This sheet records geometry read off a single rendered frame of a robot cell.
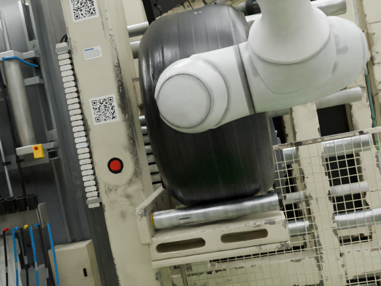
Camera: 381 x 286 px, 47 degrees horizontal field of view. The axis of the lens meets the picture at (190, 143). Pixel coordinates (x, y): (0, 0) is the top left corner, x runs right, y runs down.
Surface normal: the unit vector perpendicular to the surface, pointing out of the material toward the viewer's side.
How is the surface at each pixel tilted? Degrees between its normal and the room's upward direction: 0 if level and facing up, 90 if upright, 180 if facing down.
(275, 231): 90
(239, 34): 64
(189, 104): 101
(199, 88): 92
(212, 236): 90
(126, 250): 90
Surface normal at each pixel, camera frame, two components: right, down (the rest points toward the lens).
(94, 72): -0.13, 0.07
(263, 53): -0.65, 0.04
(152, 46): -0.47, -0.48
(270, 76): -0.48, 0.59
